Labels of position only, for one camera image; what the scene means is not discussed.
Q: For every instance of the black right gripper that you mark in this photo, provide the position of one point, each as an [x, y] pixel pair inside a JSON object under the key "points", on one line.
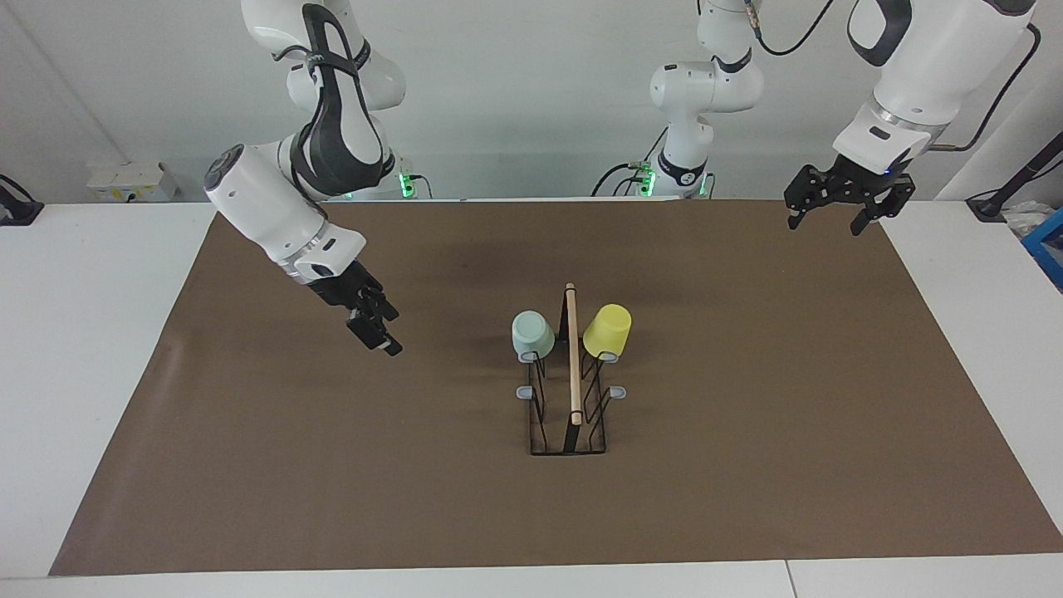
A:
{"points": [[349, 286]]}

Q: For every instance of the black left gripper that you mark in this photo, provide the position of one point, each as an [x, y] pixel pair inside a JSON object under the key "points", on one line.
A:
{"points": [[868, 181]]}

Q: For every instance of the pale green plastic cup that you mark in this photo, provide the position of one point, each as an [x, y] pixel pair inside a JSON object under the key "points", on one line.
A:
{"points": [[531, 336]]}

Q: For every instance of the yellow plastic cup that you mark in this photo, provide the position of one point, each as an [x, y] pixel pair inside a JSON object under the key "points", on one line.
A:
{"points": [[606, 332]]}

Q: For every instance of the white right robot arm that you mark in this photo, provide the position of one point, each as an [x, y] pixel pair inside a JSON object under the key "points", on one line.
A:
{"points": [[257, 199]]}

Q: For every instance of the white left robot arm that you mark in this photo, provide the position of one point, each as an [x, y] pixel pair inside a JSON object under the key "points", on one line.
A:
{"points": [[706, 87]]}

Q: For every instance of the black stand with pole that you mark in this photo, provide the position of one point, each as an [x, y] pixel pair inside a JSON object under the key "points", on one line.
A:
{"points": [[988, 206]]}

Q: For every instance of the clear plastic bag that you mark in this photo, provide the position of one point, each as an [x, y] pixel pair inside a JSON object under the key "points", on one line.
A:
{"points": [[1026, 220]]}

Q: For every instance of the brown table mat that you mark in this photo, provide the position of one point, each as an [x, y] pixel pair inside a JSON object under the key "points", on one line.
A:
{"points": [[415, 498]]}

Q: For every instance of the blue box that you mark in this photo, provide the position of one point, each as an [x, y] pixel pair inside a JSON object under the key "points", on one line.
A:
{"points": [[1048, 249]]}

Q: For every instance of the white power strip box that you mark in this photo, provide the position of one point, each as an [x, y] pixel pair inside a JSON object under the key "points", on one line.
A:
{"points": [[133, 183]]}

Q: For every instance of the black clamp mount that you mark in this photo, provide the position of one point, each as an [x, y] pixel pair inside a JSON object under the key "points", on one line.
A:
{"points": [[21, 214]]}

